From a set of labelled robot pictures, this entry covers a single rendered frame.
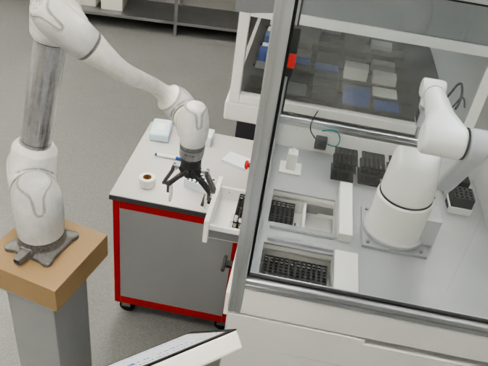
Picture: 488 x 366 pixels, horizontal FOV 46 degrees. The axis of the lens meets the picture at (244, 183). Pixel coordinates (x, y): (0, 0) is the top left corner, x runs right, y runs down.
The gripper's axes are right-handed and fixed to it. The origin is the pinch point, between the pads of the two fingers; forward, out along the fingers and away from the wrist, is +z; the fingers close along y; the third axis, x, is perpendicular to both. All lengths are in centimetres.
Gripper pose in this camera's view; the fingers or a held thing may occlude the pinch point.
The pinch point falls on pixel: (187, 200)
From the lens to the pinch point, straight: 217.6
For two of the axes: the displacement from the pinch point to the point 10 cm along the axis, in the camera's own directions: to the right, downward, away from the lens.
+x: 1.5, -5.7, 8.0
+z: -1.2, 8.0, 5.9
